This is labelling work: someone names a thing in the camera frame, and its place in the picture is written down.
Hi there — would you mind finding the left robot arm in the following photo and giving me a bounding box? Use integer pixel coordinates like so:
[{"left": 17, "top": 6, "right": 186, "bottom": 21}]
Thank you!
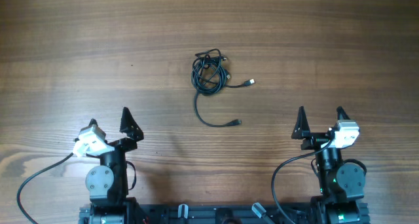
[{"left": 73, "top": 107, "right": 149, "bottom": 224}]

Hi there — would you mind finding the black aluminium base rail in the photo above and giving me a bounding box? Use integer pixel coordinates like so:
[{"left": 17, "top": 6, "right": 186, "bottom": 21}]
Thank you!
[{"left": 78, "top": 203, "right": 371, "bottom": 224}]

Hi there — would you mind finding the black micro-USB cable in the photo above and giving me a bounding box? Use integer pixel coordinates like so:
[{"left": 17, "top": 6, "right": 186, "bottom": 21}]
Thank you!
[{"left": 193, "top": 53, "right": 242, "bottom": 128}]

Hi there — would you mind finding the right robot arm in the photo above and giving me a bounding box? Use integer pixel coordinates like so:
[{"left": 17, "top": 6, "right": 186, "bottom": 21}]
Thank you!
[{"left": 291, "top": 106, "right": 371, "bottom": 224}]

